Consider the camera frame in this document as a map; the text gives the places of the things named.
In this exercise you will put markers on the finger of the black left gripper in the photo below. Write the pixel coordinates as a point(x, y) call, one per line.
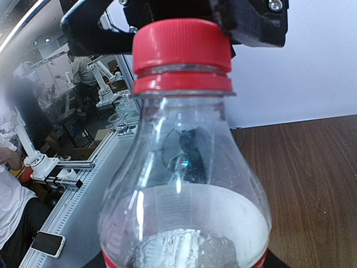
point(84, 35)
point(253, 23)

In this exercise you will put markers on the small cola bottle red cap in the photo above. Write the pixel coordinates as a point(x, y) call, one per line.
point(184, 196)

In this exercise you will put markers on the person in background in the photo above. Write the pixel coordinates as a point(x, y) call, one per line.
point(83, 79)

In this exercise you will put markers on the person in white shirt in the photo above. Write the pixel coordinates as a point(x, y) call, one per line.
point(22, 213)

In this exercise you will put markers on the white smartphone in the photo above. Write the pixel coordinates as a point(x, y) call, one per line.
point(48, 243)

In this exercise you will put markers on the aluminium front frame rail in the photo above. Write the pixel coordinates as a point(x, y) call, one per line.
point(75, 216)

